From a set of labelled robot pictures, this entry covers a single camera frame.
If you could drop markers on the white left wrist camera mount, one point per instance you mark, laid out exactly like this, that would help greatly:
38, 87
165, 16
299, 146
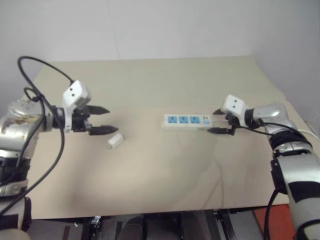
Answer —
75, 91

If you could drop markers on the orange red floor mat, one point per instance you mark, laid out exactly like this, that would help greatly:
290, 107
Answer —
275, 222

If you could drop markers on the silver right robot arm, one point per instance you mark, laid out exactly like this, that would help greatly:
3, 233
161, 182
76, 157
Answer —
297, 175

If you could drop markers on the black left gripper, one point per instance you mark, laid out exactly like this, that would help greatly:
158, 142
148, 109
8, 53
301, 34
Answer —
80, 122

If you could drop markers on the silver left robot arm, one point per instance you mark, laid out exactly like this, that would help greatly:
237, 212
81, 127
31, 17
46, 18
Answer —
15, 130

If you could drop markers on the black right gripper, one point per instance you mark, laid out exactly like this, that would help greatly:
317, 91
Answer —
233, 125

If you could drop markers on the white power strip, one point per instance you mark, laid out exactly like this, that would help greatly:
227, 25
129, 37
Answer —
185, 122

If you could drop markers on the black metal table frame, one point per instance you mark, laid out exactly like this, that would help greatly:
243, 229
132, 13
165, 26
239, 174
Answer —
200, 225

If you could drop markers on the beige tablecloth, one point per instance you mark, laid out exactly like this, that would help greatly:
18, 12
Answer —
162, 175

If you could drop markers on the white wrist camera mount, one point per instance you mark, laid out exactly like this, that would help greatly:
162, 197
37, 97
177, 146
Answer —
75, 91
235, 105

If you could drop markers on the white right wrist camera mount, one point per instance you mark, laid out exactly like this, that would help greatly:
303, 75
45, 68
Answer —
235, 105

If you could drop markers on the white plug adapter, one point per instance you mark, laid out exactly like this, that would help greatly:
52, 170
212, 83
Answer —
116, 141

